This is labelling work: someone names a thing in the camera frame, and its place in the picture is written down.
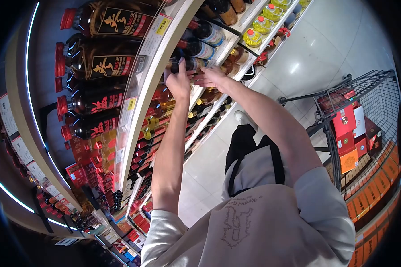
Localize person's right hand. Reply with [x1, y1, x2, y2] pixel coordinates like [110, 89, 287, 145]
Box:
[193, 66, 232, 94]

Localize person's left hand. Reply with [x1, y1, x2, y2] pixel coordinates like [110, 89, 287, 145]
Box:
[165, 58, 196, 101]

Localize person's right fingers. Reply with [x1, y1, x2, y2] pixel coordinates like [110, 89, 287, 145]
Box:
[193, 67, 215, 86]

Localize person's left fingers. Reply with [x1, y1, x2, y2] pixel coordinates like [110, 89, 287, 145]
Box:
[173, 58, 189, 77]

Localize dark labelled sauce bottle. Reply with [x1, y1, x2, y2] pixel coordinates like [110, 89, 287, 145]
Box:
[169, 56, 209, 75]

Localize full shop shelf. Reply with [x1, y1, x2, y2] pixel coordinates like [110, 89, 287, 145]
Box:
[0, 0, 313, 267]

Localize person's legs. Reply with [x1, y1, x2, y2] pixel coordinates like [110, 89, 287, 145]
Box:
[221, 110, 288, 198]

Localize pile of red gift boxes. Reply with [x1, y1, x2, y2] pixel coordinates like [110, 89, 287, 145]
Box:
[318, 89, 383, 157]

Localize white flat box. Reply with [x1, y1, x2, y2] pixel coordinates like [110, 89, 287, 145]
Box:
[352, 105, 367, 139]

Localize person's body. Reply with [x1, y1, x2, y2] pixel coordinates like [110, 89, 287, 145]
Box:
[140, 166, 356, 267]

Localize orange square box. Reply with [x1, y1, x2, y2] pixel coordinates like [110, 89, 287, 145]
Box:
[340, 148, 359, 174]

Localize stack of orange cartons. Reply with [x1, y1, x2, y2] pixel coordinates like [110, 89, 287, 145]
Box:
[341, 140, 401, 267]

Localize black wire shopping cart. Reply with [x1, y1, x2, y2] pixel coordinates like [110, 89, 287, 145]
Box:
[278, 69, 400, 201]

